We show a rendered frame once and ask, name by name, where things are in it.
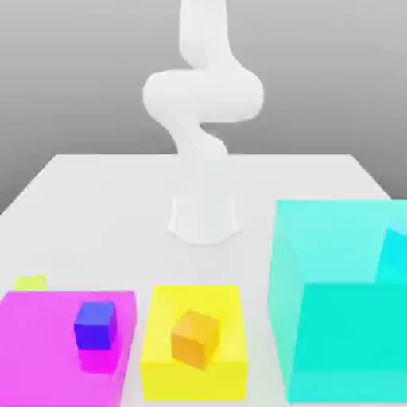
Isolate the small orange cube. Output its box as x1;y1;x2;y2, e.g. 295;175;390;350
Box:
170;308;221;372

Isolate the small blue cube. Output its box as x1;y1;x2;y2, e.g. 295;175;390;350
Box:
73;300;118;351

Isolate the small yellow-green cube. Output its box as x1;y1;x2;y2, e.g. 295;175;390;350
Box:
14;274;48;292

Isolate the large yellow box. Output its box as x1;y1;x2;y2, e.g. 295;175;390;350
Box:
140;285;250;401

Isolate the large cyan box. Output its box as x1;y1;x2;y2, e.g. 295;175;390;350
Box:
266;199;407;405

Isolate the large magenta box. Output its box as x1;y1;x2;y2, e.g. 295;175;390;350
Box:
0;289;138;407

